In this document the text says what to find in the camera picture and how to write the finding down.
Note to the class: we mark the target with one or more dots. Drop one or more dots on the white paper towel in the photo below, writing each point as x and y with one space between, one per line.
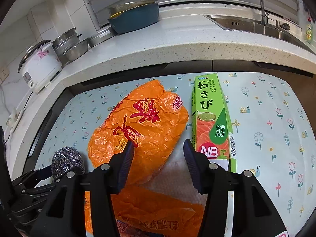
172 177

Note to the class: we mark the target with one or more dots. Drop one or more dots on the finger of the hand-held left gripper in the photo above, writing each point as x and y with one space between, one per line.
45 173
37 193

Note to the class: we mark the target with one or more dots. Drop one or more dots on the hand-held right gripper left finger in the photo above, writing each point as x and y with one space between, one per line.
126 163

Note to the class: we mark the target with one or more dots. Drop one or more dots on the wall outlet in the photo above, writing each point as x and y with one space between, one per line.
3 72

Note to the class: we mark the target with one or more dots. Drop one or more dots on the blue basin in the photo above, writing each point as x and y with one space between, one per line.
133 21

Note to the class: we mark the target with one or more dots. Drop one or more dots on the brown base cabinet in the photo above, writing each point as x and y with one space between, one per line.
232 66

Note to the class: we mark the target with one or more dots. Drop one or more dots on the sink soap dispenser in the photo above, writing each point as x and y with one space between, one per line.
277 25

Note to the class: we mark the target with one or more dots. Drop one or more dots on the green carton box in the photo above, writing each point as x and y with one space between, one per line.
207 108

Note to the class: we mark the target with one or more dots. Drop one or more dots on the steel plates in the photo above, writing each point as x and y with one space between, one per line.
98 38

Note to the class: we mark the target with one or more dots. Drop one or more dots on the stainless steel sink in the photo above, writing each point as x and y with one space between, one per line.
246 24

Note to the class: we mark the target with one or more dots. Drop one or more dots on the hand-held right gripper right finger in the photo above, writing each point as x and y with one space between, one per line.
195 165

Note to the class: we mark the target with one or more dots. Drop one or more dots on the steel wool scrubber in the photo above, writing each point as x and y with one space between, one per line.
66 159

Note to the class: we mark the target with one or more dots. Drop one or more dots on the large steel bowl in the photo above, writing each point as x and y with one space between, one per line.
128 7

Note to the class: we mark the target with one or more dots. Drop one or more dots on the white power strip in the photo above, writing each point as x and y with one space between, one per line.
13 118

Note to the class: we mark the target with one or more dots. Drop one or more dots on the chrome faucet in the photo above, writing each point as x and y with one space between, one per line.
262 5

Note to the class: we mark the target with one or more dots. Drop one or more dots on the stack of steel pots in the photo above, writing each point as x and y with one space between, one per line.
65 40

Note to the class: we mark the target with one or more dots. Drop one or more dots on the green dish soap bottle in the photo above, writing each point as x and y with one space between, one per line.
309 32

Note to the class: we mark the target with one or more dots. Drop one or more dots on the white rice cooker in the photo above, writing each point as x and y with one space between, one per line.
39 66

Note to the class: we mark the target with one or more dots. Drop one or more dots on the floral tablecloth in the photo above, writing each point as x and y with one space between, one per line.
259 128

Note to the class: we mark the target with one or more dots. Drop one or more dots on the dark sink scrubber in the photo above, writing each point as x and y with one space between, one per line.
285 26

